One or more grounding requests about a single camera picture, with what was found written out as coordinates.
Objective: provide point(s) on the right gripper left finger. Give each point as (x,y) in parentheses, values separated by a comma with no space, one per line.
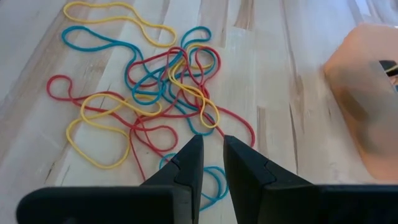
(183,186)

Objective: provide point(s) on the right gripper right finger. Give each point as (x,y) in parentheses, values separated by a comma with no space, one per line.
(248,186)

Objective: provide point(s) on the blue rubber band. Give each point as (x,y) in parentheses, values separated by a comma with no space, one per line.
(62,35)
(194,27)
(214,169)

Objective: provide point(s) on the orange translucent plastic bin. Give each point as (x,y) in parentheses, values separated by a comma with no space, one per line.
(367,124)

